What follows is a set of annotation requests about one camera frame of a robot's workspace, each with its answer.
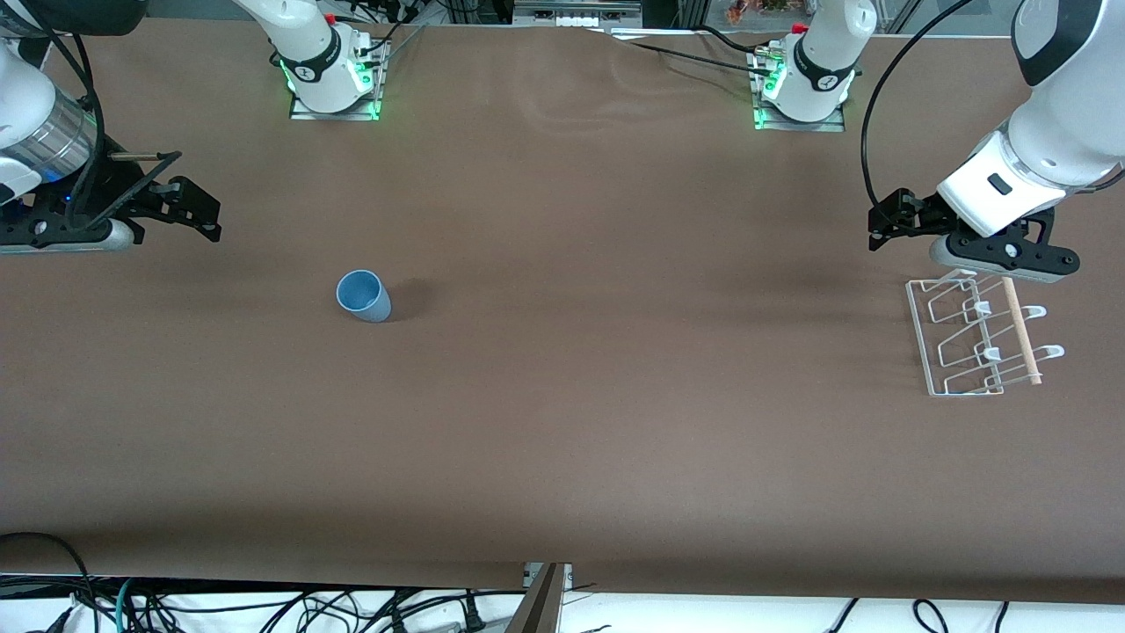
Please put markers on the blue plastic cup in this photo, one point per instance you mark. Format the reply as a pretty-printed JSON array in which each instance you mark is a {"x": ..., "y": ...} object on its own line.
[{"x": 373, "y": 303}]

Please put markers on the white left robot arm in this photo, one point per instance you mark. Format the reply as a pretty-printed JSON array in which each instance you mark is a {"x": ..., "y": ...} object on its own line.
[{"x": 1063, "y": 132}]

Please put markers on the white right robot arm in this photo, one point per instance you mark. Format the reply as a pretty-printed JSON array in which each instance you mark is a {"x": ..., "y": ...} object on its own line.
[{"x": 26, "y": 97}]

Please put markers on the orange patterned object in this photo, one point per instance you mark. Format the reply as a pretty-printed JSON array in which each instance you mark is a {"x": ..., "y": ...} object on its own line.
[{"x": 760, "y": 9}]

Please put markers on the brown table cover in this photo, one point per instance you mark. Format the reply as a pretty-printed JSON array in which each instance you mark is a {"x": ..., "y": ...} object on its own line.
[{"x": 562, "y": 396}]

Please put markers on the grey metal power box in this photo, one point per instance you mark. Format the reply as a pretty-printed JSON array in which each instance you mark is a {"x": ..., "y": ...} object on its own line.
[{"x": 576, "y": 9}]

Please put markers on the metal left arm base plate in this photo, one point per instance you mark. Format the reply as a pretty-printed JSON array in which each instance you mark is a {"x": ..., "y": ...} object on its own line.
[{"x": 835, "y": 125}]

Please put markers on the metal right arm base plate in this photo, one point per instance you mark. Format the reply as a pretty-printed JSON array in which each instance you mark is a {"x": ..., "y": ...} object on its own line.
[{"x": 369, "y": 107}]

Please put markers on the dark angled post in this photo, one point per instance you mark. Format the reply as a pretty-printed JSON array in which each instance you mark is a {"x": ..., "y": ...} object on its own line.
[{"x": 540, "y": 607}]

